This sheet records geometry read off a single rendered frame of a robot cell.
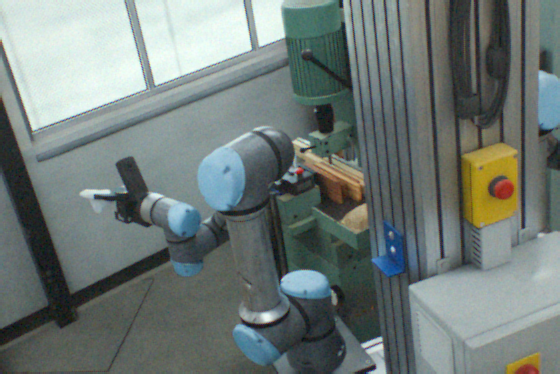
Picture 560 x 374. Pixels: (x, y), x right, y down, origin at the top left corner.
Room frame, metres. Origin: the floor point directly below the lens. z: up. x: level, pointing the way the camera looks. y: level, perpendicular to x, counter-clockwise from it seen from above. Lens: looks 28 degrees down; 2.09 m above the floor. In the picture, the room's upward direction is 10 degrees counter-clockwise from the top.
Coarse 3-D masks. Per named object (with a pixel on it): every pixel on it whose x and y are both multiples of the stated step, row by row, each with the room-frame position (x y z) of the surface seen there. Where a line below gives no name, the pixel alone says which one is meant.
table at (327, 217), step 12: (324, 204) 2.10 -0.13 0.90; (336, 204) 2.08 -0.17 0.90; (348, 204) 2.07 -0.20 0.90; (360, 204) 2.06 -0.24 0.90; (312, 216) 2.09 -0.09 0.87; (324, 216) 2.03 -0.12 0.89; (336, 216) 2.01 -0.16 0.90; (288, 228) 2.05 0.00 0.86; (300, 228) 2.05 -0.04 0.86; (324, 228) 2.04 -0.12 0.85; (336, 228) 1.98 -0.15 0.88; (348, 228) 1.93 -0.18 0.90; (348, 240) 1.93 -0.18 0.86; (360, 240) 1.90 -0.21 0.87
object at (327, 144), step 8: (336, 128) 2.28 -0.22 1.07; (344, 128) 2.27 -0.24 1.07; (352, 128) 2.28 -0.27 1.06; (312, 136) 2.26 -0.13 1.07; (320, 136) 2.24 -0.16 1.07; (328, 136) 2.23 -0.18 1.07; (336, 136) 2.25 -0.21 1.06; (344, 136) 2.26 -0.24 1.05; (312, 144) 2.26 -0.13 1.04; (320, 144) 2.22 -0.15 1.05; (328, 144) 2.23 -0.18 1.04; (336, 144) 2.24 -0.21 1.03; (344, 144) 2.26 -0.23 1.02; (312, 152) 2.27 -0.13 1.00; (320, 152) 2.22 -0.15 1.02; (328, 152) 2.22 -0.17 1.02; (336, 152) 2.24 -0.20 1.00
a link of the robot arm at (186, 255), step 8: (200, 232) 1.62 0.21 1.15; (208, 232) 1.63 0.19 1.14; (168, 240) 1.58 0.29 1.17; (184, 240) 1.57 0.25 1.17; (192, 240) 1.58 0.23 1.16; (200, 240) 1.60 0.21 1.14; (208, 240) 1.61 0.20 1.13; (168, 248) 1.59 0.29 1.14; (176, 248) 1.57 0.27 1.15; (184, 248) 1.57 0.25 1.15; (192, 248) 1.58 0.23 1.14; (200, 248) 1.59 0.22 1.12; (208, 248) 1.61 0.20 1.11; (176, 256) 1.57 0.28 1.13; (184, 256) 1.57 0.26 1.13; (192, 256) 1.57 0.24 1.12; (200, 256) 1.59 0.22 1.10; (176, 264) 1.58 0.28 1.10; (184, 264) 1.57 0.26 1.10; (192, 264) 1.57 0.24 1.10; (200, 264) 1.59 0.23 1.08; (176, 272) 1.58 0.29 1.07; (184, 272) 1.57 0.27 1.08; (192, 272) 1.57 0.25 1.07
